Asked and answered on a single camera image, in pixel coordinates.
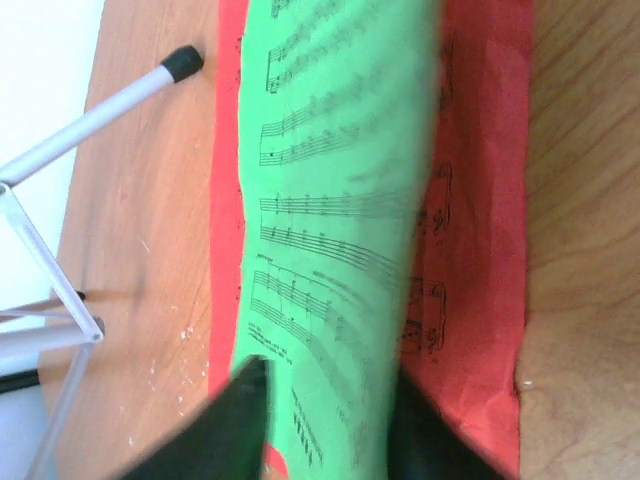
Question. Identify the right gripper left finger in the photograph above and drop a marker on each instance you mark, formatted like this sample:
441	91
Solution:
225	441

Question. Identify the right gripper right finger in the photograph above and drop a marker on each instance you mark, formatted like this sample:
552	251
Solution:
421	445

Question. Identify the red sheet music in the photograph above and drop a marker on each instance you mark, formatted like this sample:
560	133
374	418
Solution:
466	312

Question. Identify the green sheet music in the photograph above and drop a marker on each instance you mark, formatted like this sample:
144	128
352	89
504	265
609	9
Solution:
336	113

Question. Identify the black aluminium frame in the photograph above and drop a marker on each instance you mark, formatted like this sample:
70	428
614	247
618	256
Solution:
19	381

